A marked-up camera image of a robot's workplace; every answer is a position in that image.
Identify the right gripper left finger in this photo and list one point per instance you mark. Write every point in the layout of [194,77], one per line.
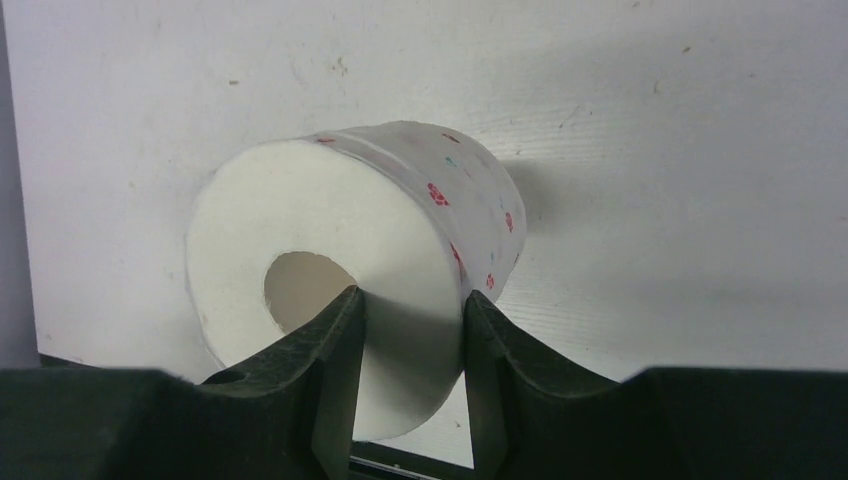
[286,412]

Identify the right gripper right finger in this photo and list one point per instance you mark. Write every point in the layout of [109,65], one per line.
[534,414]

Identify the white floral roll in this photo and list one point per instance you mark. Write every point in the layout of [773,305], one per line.
[418,216]

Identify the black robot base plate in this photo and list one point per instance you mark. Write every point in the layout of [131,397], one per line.
[377,462]

